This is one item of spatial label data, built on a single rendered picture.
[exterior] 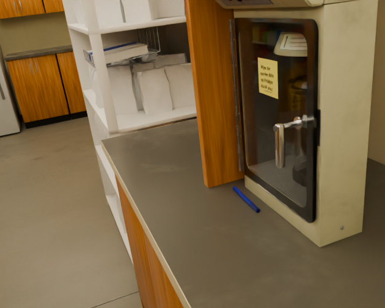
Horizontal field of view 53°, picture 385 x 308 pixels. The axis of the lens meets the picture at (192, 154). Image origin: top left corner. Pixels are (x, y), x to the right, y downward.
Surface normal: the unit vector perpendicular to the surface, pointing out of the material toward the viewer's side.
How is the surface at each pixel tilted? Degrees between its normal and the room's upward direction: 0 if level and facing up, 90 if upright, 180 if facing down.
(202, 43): 90
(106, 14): 99
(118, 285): 0
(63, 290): 0
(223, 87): 90
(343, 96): 90
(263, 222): 0
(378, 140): 90
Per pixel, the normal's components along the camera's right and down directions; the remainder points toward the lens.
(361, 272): -0.11, -0.92
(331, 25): 0.36, 0.32
